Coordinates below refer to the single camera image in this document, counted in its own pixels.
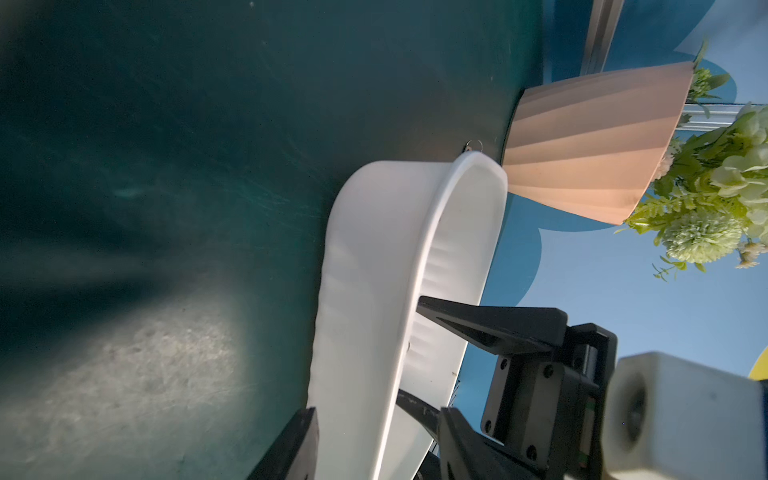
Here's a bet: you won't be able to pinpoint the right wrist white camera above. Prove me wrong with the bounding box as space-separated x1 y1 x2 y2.
601 352 767 479

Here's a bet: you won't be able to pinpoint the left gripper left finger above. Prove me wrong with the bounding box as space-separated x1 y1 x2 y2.
246 407 319 480

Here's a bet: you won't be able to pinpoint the rear aluminium frame bar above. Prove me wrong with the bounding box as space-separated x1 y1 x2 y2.
676 102 767 132

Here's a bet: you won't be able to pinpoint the white oval storage box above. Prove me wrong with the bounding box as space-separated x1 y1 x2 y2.
307 152 507 479

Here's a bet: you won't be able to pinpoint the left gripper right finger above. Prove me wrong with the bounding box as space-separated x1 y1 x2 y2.
415 408 536 479

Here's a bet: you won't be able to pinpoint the white green artificial flowers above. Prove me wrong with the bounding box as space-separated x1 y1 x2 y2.
616 38 768 282

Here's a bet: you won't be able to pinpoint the red tag key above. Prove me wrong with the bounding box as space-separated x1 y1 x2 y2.
462 140 484 153

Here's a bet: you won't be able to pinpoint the pink ribbed flower pot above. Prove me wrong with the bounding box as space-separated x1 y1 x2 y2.
502 62 694 225

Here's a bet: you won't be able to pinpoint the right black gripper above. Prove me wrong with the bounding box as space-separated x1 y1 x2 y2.
396 296 618 479

